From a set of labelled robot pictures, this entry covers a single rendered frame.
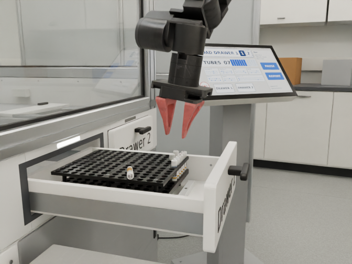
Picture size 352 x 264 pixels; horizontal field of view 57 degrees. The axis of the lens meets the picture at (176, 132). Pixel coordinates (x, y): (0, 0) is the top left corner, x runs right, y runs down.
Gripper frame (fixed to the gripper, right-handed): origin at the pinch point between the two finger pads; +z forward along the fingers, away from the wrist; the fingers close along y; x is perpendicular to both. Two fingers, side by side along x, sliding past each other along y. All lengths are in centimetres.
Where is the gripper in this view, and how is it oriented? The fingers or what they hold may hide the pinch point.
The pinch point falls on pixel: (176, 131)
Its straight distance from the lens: 61.9
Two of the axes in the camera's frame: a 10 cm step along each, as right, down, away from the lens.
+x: -3.2, 1.9, -9.3
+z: -1.4, 9.6, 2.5
